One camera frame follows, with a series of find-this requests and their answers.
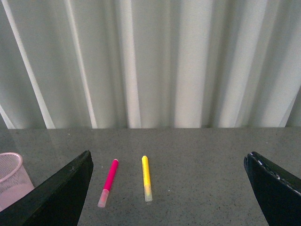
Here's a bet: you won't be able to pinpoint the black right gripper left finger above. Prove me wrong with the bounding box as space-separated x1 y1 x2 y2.
0 151 94 226

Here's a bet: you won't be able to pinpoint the pink highlighter pen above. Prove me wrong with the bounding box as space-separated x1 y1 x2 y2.
97 159 119 208

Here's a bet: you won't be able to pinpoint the white pleated curtain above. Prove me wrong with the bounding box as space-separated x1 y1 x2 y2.
0 0 301 129

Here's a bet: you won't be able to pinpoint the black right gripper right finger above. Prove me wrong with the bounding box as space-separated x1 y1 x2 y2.
244 152 301 226

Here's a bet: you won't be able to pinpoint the pink mesh pen cup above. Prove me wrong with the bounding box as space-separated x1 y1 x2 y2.
0 152 34 211

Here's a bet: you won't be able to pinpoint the yellow highlighter pen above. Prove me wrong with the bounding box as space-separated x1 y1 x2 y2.
142 155 152 202

